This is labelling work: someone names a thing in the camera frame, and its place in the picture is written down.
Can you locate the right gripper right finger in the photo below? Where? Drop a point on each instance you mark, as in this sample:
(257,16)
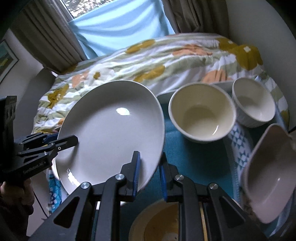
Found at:
(206,212)

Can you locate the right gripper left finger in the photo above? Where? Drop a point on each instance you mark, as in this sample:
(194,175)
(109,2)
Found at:
(92,212)

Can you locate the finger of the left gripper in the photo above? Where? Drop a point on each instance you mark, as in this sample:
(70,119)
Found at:
(44,155)
(35,140)

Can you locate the yellow duck cartoon plate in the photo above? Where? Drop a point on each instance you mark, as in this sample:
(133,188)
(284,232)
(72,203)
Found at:
(159,221)

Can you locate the plain white ribbed plate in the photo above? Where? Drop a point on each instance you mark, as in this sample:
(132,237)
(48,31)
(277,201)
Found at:
(111,122)

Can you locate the person's left hand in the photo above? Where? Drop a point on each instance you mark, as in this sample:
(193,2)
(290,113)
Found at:
(18,193)

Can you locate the brown chipped bowl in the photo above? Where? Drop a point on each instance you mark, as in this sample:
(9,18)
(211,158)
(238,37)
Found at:
(268,179)

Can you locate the cream cartoon bowl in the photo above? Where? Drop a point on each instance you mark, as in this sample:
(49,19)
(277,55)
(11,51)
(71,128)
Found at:
(202,112)

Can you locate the left grey drape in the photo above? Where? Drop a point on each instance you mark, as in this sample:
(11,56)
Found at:
(43,30)

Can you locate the grey drape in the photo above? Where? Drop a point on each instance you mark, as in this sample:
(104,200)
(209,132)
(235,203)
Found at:
(198,16)
(43,30)

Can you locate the small white ribbed bowl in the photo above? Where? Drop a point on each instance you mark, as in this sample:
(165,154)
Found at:
(254,103)

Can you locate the light blue curtain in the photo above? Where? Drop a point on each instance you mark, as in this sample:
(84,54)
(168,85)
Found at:
(118,25)

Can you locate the floral quilt blanket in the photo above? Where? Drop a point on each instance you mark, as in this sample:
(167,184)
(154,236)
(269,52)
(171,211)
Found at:
(162,64)

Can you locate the right grey drape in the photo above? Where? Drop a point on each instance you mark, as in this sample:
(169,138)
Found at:
(198,16)

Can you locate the framed wall picture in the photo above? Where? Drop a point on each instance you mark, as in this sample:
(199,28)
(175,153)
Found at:
(7,61)

